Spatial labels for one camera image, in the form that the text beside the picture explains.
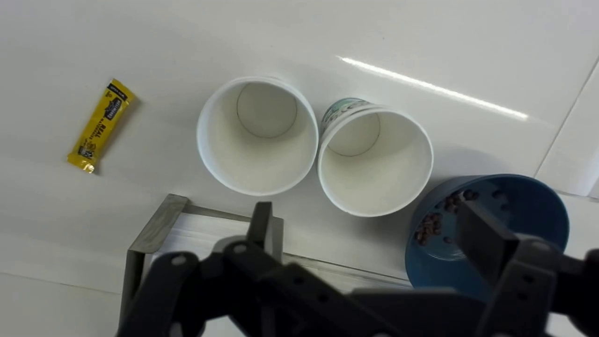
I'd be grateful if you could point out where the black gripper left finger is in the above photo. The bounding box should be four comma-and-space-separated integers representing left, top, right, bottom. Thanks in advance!
116, 200, 400, 337

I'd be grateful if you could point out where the blue bowl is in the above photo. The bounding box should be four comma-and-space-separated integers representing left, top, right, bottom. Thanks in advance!
402, 172, 571, 302

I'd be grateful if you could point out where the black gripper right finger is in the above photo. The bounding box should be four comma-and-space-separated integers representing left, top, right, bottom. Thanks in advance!
453, 191, 599, 337

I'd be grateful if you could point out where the gray napkin holder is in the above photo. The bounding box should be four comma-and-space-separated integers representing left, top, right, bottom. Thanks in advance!
118, 191, 258, 330

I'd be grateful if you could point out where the patterned paper coffee cup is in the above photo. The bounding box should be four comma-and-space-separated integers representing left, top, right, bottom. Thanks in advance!
316, 107, 436, 219
194, 73, 322, 199
318, 96, 378, 137

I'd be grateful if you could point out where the yellow sachet packet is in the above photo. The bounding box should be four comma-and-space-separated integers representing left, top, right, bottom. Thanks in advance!
65, 77, 138, 176

